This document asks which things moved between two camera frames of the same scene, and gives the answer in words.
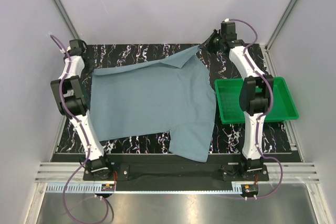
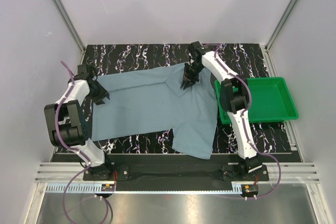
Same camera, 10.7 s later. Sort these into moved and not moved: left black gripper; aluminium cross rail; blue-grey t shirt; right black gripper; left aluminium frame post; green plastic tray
Moved: right black gripper; left black gripper
Not moved: green plastic tray; aluminium cross rail; blue-grey t shirt; left aluminium frame post
